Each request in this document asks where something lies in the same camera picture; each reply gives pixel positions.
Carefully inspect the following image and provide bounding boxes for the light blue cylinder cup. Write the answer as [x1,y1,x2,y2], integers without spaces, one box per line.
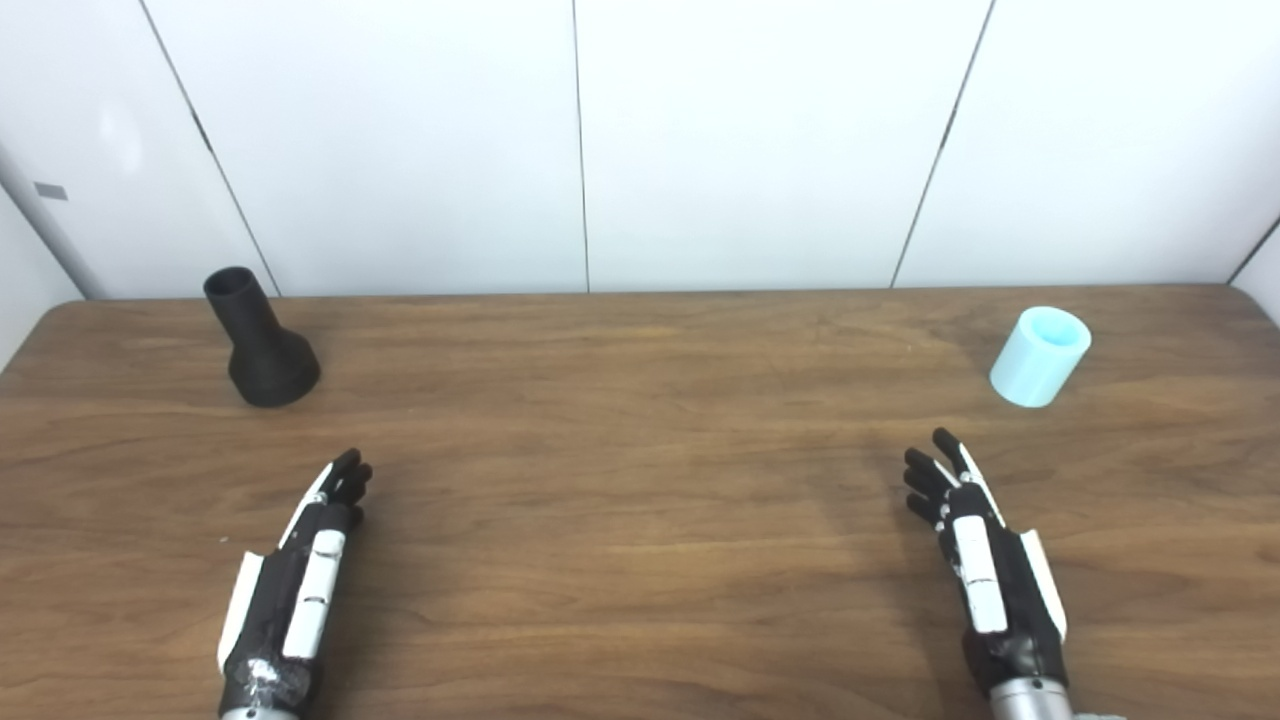
[989,306,1092,409]

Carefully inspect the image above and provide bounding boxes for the grey wall corner strip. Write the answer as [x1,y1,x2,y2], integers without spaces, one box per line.
[0,140,107,299]

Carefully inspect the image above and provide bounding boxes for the black flared nozzle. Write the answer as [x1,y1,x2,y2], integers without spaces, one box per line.
[203,266,322,408]

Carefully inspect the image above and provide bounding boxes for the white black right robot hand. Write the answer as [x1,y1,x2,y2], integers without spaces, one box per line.
[903,428,1069,695]

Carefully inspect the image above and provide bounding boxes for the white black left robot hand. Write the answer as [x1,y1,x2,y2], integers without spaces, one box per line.
[217,448,374,712]

